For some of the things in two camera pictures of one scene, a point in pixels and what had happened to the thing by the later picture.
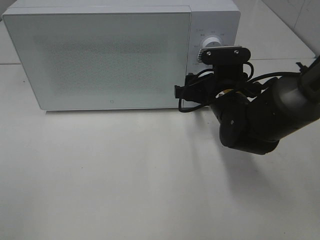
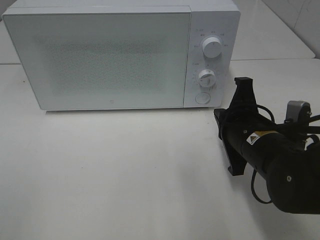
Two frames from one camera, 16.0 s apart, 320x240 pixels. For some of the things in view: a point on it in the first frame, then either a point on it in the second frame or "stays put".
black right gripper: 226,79 -> 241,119
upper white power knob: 212,42 stays put
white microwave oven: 99,54 stays put
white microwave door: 103,58 stays put
